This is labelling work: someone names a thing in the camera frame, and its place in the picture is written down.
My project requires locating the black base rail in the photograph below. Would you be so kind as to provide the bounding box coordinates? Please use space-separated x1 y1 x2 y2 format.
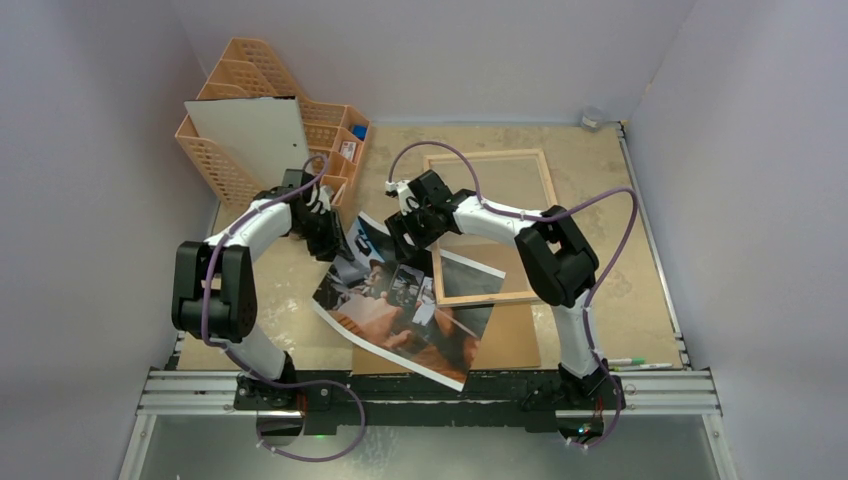
135 369 723 435

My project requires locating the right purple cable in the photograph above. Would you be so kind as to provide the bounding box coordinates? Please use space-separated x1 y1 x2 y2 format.
387 140 641 372

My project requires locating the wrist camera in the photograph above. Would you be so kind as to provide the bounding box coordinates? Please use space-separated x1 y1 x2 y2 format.
385 180 420 215
306 185 334 215

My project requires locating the white wooden picture frame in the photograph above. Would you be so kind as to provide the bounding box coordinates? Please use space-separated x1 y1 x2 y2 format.
431 148 558 307

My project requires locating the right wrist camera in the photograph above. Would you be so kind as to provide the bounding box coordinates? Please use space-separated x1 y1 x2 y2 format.
385 180 420 215

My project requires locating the orange plastic desk organizer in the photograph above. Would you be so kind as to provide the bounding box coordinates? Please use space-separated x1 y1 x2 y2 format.
174 37 372 226

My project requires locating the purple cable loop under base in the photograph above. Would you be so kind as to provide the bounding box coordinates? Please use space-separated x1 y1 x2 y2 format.
256 380 370 464

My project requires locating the printed photo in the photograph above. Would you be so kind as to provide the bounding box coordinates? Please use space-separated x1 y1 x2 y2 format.
312 212 494 391

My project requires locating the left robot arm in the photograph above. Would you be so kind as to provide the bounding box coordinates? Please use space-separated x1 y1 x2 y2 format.
171 168 354 409

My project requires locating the brown cardboard backing board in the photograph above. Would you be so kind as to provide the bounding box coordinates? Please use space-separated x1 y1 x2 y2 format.
352 246 542 375

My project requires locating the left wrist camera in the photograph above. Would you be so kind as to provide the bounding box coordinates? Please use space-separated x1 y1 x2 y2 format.
306 185 334 215

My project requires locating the small clear jar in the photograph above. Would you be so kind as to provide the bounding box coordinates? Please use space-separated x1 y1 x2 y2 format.
581 106 605 132

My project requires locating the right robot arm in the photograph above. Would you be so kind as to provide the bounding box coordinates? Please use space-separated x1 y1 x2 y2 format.
385 170 604 407

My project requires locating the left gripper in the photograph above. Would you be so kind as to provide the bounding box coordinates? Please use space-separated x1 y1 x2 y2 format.
292 208 353 264

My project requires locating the green capped marker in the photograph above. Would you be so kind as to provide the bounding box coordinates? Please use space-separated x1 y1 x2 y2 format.
608 357 645 367

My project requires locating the red white small box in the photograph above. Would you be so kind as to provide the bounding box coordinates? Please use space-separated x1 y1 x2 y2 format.
339 140 358 163

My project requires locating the white board in organizer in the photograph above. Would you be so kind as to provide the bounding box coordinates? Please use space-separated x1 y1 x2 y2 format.
184 97 310 190

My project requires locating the blue item in organizer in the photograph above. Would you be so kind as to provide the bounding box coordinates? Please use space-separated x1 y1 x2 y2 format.
351 125 367 141

